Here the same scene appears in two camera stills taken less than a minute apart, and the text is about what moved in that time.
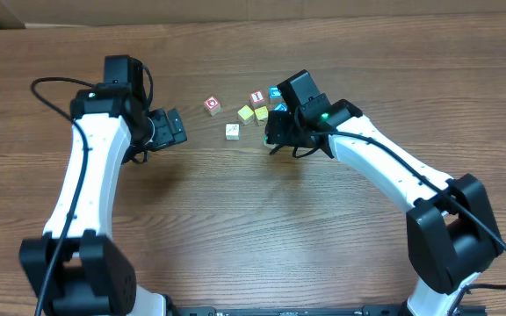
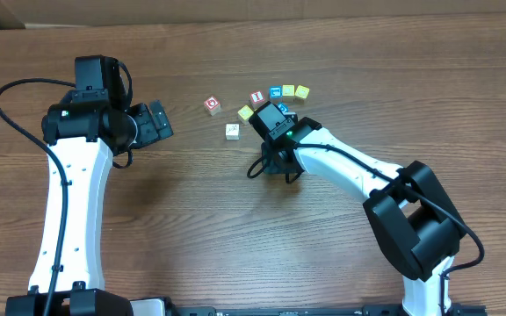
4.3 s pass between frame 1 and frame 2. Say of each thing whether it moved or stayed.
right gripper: moved
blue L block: stayed
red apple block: stayed
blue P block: stayed
